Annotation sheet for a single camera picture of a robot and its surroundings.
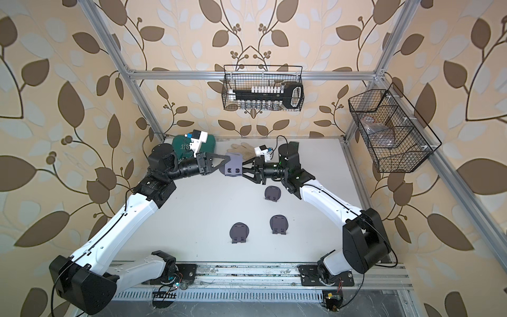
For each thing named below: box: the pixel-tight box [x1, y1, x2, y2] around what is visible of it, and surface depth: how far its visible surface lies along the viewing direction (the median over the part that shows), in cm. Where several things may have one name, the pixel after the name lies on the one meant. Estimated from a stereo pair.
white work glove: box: [226, 141, 257, 160], surface depth 118 cm
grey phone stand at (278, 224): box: [269, 214, 290, 236], surface depth 88 cm
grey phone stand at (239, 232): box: [229, 221, 250, 244], surface depth 87 cm
